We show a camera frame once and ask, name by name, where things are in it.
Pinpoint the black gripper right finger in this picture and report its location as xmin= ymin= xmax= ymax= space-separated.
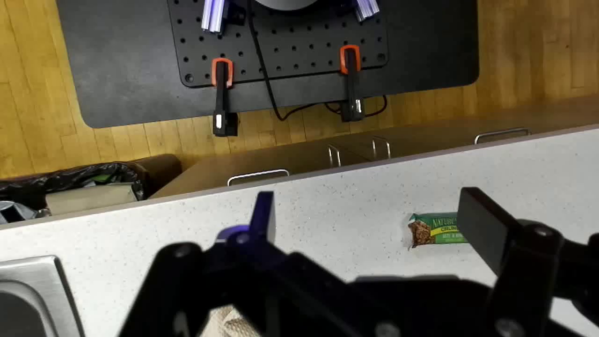
xmin=458 ymin=185 xmax=599 ymax=337

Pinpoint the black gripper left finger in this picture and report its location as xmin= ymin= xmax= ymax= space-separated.
xmin=119 ymin=189 xmax=302 ymax=337

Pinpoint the green granola bar packet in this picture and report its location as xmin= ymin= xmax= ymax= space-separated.
xmin=409 ymin=211 xmax=471 ymax=249

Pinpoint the grey round robot base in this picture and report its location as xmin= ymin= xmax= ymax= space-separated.
xmin=252 ymin=0 xmax=325 ymax=15

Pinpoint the beige cardboard piece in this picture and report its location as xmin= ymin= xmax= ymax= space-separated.
xmin=46 ymin=181 xmax=141 ymax=217

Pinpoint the stainless steel double sink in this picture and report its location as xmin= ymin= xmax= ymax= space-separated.
xmin=0 ymin=252 xmax=87 ymax=337

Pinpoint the wooden base cabinet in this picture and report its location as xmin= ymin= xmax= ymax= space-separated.
xmin=151 ymin=91 xmax=599 ymax=202

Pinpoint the orange black bar clamp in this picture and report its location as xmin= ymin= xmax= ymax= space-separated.
xmin=338 ymin=43 xmax=368 ymax=123
xmin=210 ymin=56 xmax=240 ymax=138

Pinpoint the metal drawer handle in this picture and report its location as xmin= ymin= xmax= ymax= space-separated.
xmin=225 ymin=166 xmax=293 ymax=189
xmin=370 ymin=138 xmax=396 ymax=161
xmin=326 ymin=144 xmax=345 ymax=168
xmin=472 ymin=127 xmax=532 ymax=146

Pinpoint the black floor cable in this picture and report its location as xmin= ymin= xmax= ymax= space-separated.
xmin=248 ymin=9 xmax=390 ymax=123

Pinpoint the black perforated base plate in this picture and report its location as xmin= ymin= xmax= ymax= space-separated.
xmin=166 ymin=0 xmax=390 ymax=90

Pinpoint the white bracket on base plate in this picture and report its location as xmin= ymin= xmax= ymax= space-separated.
xmin=351 ymin=0 xmax=383 ymax=24
xmin=199 ymin=0 xmax=231 ymax=33

